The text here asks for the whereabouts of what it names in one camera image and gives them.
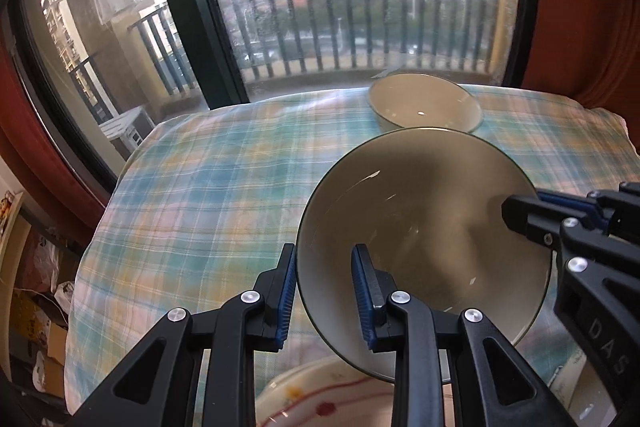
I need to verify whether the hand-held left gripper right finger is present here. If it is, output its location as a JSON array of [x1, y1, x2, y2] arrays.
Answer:
[[351, 243, 576, 427]]

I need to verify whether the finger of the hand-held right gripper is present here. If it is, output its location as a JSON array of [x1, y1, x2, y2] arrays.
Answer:
[[501, 194, 640, 288], [537, 182, 640, 243]]

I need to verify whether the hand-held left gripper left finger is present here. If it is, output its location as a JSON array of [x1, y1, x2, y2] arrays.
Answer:
[[70, 243, 297, 427]]

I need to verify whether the cream printed bowl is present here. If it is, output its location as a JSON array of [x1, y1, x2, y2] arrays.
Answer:
[[367, 73, 483, 132], [295, 126, 555, 383]]

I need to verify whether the red-rimmed white dish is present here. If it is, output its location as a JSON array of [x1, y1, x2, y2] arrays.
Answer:
[[255, 354, 456, 427]]

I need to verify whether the plaid tablecloth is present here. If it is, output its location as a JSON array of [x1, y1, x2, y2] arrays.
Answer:
[[65, 87, 628, 427]]

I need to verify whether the orange curtain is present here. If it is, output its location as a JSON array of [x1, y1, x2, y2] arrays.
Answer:
[[520, 0, 640, 118]]

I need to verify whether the white plastic bag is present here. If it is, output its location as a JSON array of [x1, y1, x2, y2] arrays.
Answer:
[[54, 279, 77, 314]]

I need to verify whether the cardboard box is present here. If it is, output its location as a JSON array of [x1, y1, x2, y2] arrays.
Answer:
[[46, 321, 69, 366]]

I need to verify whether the balcony railing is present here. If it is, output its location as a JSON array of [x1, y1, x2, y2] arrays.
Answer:
[[70, 0, 506, 108]]

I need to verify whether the yellow printed box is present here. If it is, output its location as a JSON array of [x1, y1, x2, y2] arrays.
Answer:
[[10, 289, 47, 350]]

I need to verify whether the black window frame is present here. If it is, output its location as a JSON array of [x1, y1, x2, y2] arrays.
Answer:
[[0, 0, 538, 208]]

